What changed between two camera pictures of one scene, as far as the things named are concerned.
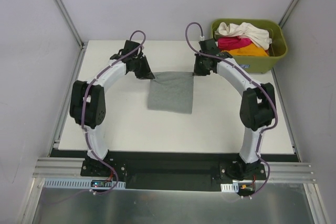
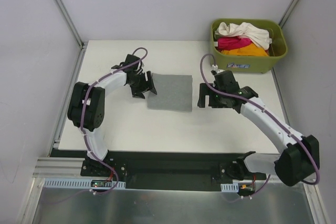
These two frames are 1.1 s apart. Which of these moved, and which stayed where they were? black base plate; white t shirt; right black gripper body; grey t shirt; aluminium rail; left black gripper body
Moved: right black gripper body; left black gripper body
Stayed: black base plate; white t shirt; grey t shirt; aluminium rail
